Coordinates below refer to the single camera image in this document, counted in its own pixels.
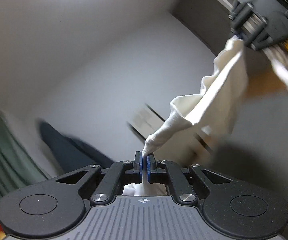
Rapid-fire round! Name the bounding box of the white sweatshirt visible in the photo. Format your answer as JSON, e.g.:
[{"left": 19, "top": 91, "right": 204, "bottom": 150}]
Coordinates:
[{"left": 122, "top": 35, "right": 288, "bottom": 197}]

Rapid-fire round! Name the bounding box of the cream and black wooden chair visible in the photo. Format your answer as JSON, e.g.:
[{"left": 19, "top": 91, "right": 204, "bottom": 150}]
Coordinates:
[{"left": 128, "top": 104, "right": 212, "bottom": 157}]

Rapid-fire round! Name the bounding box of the white wardrobe shelf unit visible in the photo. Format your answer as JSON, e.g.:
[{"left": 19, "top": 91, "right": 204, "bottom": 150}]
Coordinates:
[{"left": 172, "top": 0, "right": 288, "bottom": 73}]

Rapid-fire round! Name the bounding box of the dark teal hanging jacket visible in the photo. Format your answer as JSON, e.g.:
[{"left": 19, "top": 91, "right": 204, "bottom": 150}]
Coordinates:
[{"left": 38, "top": 120, "right": 114, "bottom": 173}]

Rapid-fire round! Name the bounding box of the green curtain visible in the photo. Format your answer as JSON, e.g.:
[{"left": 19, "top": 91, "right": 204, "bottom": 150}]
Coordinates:
[{"left": 0, "top": 116, "right": 49, "bottom": 199}]

